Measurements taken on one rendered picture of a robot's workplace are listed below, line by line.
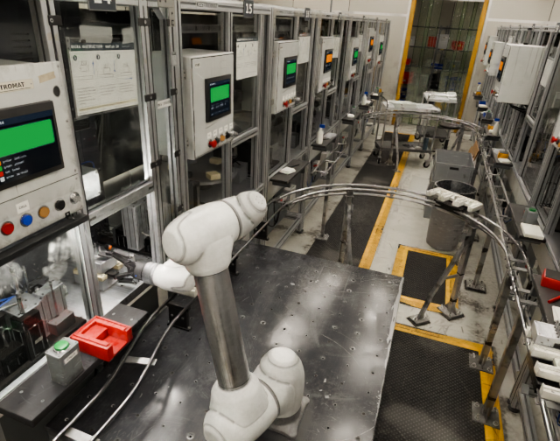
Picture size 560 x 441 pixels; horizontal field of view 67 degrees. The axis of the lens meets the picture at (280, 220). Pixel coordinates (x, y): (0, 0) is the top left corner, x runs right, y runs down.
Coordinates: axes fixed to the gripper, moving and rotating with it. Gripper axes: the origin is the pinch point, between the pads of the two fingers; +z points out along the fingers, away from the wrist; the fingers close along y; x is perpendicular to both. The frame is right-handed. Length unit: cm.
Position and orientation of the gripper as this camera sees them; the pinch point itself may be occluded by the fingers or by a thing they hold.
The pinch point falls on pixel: (107, 263)
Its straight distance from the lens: 192.9
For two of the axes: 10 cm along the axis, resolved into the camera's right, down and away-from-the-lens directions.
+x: -3.5, 3.9, -8.5
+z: -9.4, -1.4, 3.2
